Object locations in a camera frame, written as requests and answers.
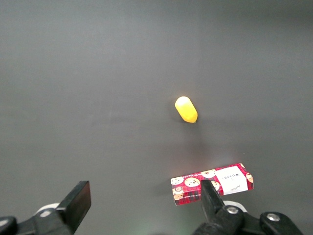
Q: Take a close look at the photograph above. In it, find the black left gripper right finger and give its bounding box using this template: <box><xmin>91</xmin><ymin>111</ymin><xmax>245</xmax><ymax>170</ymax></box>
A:
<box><xmin>193</xmin><ymin>180</ymin><xmax>304</xmax><ymax>235</ymax></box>

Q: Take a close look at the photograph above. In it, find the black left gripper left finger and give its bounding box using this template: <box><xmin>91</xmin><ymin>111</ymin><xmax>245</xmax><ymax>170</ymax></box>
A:
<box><xmin>0</xmin><ymin>180</ymin><xmax>92</xmax><ymax>235</ymax></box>

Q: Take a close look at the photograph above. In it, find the red tartan cookie box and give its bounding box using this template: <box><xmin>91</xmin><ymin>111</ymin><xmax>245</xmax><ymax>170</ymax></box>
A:
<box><xmin>170</xmin><ymin>163</ymin><xmax>254</xmax><ymax>207</ymax></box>

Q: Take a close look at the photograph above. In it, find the yellow lemon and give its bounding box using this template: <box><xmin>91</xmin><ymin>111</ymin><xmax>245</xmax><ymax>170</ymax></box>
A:
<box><xmin>174</xmin><ymin>96</ymin><xmax>199</xmax><ymax>124</ymax></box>

